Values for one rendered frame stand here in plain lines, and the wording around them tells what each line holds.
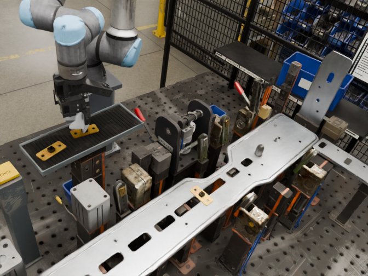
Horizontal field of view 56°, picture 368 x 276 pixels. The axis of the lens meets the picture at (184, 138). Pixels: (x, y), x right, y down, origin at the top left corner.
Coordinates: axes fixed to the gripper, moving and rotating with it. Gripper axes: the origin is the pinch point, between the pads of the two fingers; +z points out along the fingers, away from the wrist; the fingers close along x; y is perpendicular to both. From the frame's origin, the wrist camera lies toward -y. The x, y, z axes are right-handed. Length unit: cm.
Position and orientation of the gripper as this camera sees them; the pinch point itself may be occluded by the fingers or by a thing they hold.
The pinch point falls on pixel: (84, 126)
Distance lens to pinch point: 113.9
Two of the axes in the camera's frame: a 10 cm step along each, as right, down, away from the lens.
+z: -1.4, 7.3, 6.7
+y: -8.2, 2.9, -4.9
